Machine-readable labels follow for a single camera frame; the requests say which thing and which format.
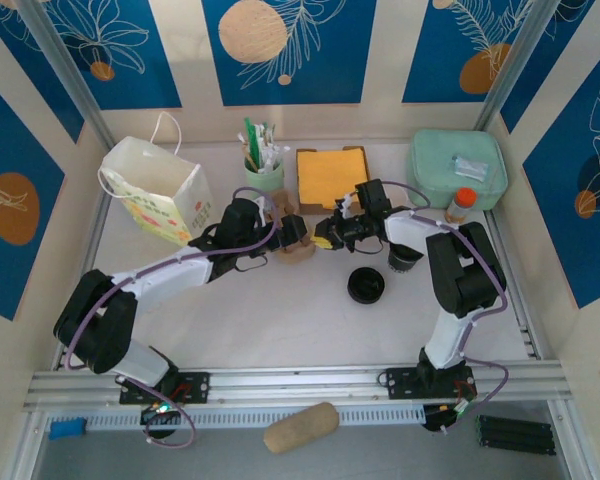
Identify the orange-capped small bottle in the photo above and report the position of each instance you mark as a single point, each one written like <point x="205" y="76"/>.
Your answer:
<point x="465" y="197"/>

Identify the wooden stirrer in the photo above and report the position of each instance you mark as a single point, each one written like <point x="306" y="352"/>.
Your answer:
<point x="250" y="159"/>

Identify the mint green zip case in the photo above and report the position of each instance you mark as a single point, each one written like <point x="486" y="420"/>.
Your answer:
<point x="440" y="160"/>

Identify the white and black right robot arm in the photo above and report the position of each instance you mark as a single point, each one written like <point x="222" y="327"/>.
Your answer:
<point x="455" y="340"/>

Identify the green cylindrical utensil holder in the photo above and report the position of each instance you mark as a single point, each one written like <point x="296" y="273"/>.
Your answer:
<point x="265" y="177"/>

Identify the black ribbed block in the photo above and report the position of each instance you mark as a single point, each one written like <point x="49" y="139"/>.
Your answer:
<point x="515" y="435"/>

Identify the brown cork roll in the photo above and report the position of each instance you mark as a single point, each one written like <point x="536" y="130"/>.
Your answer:
<point x="300" y="427"/>

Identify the brown cardboard napkin tray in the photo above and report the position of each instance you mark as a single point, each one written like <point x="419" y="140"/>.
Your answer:
<point x="310" y="209"/>

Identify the small clear plastic packet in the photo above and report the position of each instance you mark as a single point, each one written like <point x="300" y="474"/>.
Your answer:
<point x="470" y="166"/>

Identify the white paper-wrapped straw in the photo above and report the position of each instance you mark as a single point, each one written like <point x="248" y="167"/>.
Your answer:
<point x="272" y="134"/>
<point x="266" y="145"/>

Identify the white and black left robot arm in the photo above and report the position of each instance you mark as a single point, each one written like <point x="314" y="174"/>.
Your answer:
<point x="170" y="272"/>

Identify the aluminium corner post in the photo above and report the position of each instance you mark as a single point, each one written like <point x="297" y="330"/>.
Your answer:
<point x="69" y="75"/>
<point x="522" y="50"/>

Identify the clear plastic-wrapped straw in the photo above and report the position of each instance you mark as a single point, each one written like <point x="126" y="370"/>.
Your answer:
<point x="278" y="152"/>

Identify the white paper takeout bag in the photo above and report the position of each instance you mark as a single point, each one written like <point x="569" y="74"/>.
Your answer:
<point x="145" y="170"/>

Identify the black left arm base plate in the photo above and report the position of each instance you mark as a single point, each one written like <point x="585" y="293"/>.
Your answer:
<point x="197" y="387"/>

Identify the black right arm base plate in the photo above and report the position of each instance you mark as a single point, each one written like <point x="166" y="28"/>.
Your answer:
<point x="397" y="382"/>

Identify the aluminium front rail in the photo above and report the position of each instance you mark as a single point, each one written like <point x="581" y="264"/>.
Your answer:
<point x="290" y="387"/>

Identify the yellow napkin stack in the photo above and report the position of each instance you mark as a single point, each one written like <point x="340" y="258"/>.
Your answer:
<point x="330" y="175"/>

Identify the brown pulp cup carrier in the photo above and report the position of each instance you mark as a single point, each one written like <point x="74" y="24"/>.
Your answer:
<point x="297" y="256"/>
<point x="285" y="200"/>

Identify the green wrapped straw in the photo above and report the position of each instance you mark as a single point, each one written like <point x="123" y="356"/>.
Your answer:
<point x="252" y="137"/>

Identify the small blue object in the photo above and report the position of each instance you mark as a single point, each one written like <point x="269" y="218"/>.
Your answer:
<point x="67" y="430"/>

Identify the stack of black lids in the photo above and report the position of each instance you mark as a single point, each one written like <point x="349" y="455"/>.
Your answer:
<point x="366" y="286"/>

